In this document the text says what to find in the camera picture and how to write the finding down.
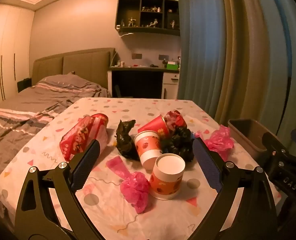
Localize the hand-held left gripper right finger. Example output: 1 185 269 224
192 137 279 240

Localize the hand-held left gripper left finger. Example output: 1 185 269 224
14 139 100 240

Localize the grey plastic bin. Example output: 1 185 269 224
228 119 270 159

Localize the pink plastic bag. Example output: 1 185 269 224
106 155 151 214
195 125 235 160

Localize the red snack bag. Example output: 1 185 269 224
59 113 109 162

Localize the large black plastic bag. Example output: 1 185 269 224
160 127 196 163

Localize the small black plastic bag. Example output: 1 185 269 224
115 119 141 161

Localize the orange print paper cup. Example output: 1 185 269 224
134 130 163 169
149 153 186 200

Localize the red foil wrapper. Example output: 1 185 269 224
163 110 187 132

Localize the red paper cup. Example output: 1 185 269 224
137 114 171 137

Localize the confetti print tablecloth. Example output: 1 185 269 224
0 97 282 240

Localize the white desk drawer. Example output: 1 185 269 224
163 73 180 84

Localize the black bedside table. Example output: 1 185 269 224
17 78 33 93

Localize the white desk with dark top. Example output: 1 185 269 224
107 66 181 100

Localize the blue and beige curtain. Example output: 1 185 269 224
177 0 296 160

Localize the white wardrobe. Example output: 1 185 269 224
0 4 36 105

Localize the row of small figurines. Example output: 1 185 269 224
120 5 180 29

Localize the white cable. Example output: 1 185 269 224
116 24 135 39

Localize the dark wall shelf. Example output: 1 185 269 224
115 0 181 37

